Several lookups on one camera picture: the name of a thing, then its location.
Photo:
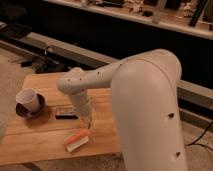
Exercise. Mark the orange pepper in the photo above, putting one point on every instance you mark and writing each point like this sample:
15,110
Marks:
76,136

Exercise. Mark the white cup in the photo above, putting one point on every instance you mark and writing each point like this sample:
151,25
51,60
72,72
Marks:
29,99

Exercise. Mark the white sponge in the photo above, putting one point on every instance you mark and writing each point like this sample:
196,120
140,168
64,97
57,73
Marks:
76,144

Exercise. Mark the black rectangular box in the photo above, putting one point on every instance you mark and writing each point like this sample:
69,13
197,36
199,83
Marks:
65,113

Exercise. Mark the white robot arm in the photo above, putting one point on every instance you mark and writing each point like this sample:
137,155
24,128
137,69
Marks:
144,102

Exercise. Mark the wooden table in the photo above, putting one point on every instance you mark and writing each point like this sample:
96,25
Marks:
41,138

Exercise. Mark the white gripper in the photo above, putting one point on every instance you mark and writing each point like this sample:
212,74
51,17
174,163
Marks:
82,107

